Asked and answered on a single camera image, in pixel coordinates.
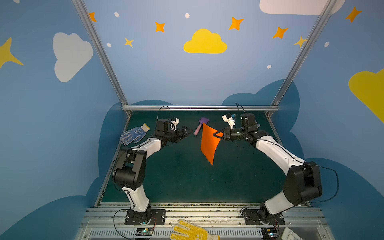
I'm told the purple pink toy spatula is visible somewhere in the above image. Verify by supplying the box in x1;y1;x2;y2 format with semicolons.
194;117;209;136

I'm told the blue dotted glove left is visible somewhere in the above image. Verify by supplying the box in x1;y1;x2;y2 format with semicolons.
120;124;151;146

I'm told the white object bottom right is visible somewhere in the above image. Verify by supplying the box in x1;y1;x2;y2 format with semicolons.
281;228;303;240

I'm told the orange square paper sheet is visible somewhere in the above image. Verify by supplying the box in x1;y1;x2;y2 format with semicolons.
201;124;221;165

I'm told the right green circuit board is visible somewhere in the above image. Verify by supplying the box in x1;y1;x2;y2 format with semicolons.
262;228;279;240

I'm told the yellow dotted glove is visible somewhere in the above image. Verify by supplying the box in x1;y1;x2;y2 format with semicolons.
170;219;221;240

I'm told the left aluminium frame post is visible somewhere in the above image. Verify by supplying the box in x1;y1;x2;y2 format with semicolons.
72;0;128;107

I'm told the aluminium front rail base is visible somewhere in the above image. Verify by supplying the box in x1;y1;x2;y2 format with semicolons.
76;203;335;240

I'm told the green circuit board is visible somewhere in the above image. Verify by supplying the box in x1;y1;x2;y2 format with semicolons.
262;228;279;240
135;228;154;237

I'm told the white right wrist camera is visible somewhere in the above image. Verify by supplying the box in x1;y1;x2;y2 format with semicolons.
222;113;236;129

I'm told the left green circuit board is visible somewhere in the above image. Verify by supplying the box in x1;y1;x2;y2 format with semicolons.
135;228;154;237

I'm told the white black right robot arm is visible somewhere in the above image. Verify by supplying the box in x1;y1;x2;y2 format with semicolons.
213;113;323;224

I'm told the right aluminium frame post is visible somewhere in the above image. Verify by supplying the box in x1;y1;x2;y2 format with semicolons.
266;0;337;120

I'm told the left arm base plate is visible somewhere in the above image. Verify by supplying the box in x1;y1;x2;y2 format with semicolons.
124;209;166;226

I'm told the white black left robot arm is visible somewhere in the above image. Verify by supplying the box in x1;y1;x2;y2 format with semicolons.
113;117;193;225

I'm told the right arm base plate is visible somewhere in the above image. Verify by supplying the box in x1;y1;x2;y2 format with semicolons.
240;208;286;226

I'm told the horizontal aluminium frame rail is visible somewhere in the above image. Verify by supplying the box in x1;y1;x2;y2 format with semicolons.
122;105;279;112

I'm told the aluminium frame post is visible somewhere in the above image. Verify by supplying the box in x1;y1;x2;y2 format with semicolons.
266;0;337;120
72;0;128;107

